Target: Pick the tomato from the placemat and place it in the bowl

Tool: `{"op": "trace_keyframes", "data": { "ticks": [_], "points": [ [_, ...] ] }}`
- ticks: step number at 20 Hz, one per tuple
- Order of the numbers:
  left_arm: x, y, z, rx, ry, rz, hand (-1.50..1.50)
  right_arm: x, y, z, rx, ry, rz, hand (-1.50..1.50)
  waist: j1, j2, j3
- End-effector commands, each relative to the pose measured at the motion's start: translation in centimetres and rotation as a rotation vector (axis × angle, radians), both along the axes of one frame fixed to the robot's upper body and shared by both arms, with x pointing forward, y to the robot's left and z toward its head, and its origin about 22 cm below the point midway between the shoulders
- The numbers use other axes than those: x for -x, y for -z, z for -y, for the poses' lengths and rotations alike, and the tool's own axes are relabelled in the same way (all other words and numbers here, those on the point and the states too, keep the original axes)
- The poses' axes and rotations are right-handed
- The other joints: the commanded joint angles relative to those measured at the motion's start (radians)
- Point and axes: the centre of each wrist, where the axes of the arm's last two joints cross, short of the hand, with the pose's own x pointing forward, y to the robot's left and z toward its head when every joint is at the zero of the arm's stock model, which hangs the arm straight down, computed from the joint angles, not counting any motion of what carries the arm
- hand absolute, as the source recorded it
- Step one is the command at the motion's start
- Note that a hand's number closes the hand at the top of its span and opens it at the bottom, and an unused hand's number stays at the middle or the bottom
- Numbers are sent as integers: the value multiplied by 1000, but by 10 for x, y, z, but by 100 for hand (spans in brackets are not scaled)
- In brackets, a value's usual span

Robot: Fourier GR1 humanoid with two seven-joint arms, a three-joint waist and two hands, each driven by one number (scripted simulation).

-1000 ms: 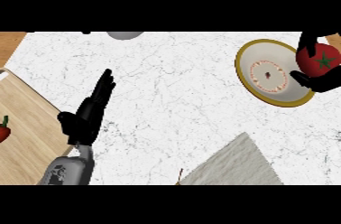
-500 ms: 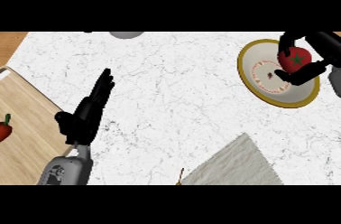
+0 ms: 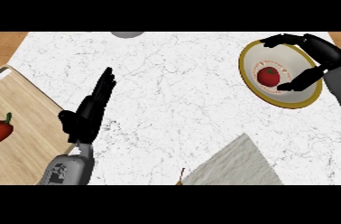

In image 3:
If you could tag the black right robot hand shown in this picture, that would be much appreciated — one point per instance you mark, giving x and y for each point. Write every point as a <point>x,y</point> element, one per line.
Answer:
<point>322,51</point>

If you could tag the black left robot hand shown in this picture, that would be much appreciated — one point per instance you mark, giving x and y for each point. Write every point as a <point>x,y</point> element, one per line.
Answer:
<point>90,113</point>

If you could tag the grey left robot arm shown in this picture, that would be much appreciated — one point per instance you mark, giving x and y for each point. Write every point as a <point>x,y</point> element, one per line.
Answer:
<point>67,170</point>

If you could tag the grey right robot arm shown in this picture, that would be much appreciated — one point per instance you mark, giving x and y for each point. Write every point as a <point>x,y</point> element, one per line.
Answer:
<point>335,86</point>

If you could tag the white bowl with yellow rim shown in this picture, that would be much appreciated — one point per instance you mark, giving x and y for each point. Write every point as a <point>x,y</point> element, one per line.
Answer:
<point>284,57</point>

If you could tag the red tomato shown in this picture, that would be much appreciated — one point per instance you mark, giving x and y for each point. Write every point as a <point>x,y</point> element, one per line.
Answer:
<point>267,77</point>

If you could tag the grey woven placemat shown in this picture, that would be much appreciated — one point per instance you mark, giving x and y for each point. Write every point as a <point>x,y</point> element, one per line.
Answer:
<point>238,167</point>

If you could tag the pale wooden cutting board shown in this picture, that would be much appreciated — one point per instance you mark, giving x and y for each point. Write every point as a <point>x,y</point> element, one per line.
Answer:
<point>27,128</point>

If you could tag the red bell pepper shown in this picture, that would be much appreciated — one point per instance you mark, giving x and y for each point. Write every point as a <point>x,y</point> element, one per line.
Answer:
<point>5,129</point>

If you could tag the grey round object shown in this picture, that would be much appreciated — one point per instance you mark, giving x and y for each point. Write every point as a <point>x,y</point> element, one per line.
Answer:
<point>127,34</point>

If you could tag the yellow fruit with stem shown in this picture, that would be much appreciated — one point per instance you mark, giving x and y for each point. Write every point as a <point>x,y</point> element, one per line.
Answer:
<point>179,182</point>

